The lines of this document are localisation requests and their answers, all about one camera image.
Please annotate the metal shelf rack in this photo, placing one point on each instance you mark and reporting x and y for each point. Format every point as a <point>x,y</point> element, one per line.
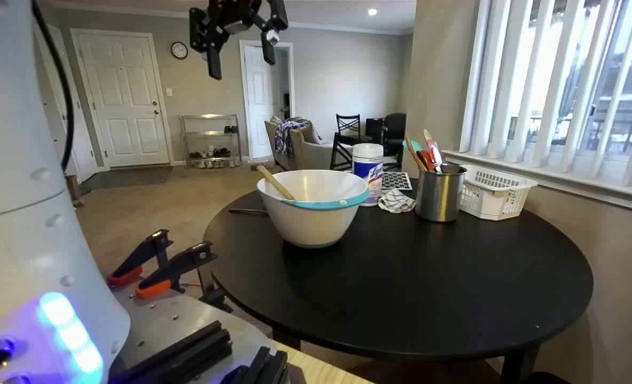
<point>211,140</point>

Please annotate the crumpled pasta bag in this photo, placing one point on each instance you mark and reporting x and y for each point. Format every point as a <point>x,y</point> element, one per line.
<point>395,201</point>

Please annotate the black dining chair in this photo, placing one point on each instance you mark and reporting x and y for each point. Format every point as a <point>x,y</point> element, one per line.
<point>347,139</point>

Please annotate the steel utensil holder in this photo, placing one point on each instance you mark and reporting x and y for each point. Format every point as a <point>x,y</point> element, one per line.
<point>438,194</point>

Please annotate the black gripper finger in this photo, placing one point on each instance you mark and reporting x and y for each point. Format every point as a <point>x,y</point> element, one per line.
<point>214,55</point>
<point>267,50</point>

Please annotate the recessed ceiling light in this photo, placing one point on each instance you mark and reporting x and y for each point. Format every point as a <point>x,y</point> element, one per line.
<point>373,10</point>

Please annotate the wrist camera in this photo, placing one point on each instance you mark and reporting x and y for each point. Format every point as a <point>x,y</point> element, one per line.
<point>271,36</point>

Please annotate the dark brown wooden spoon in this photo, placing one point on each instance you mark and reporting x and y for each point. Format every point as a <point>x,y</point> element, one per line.
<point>248,212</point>

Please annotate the white vertical blinds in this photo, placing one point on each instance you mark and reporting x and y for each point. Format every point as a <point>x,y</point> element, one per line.
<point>542,76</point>

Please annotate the pink spatula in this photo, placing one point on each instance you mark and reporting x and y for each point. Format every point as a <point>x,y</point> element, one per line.
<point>435,150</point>

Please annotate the big white bowl teal rim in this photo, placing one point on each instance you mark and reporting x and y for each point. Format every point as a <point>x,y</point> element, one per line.
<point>313,225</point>

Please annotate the metal robot mounting plate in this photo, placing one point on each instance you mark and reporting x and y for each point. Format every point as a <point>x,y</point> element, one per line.
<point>159,321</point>

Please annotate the blue white blanket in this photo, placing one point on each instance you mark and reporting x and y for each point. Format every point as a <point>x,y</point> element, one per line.
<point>286,135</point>

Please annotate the black white patterned trivet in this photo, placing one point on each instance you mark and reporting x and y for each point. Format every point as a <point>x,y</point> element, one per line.
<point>395,180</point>

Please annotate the closed white panel door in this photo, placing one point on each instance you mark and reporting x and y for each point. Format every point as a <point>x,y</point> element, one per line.
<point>120,99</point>

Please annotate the round black table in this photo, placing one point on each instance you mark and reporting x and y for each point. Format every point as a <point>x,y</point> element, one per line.
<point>415,284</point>

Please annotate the wooden utensil in holder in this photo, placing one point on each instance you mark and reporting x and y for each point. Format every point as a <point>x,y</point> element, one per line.
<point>415,156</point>

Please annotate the black office chair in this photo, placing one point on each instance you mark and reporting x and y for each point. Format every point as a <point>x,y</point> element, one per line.
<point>394,131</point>

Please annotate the white disinfectant wipes canister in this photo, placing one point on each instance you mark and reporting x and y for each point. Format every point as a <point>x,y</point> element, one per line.
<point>367,161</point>

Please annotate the open white room door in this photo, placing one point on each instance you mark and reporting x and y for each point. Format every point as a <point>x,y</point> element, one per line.
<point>257,107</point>

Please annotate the teal spatula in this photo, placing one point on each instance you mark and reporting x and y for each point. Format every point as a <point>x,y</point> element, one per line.
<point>419,151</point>

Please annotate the round wall clock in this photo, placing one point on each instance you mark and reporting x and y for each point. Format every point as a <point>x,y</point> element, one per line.
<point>178,50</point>

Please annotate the white closet door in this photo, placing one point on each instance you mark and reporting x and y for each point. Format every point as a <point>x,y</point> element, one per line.
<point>81,145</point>

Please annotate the black aluminium rail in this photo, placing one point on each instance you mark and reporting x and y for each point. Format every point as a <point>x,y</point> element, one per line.
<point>263,364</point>
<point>180,352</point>

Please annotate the beige sofa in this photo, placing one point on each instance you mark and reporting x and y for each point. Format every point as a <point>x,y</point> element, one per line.
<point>309,151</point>

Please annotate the white plastic basket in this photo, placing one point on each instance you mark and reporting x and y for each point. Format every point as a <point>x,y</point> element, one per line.
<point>493,194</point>

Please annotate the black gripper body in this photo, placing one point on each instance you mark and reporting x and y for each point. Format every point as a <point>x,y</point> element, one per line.
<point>234,13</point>

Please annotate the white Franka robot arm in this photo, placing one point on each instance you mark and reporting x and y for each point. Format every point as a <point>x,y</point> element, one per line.
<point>25,213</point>

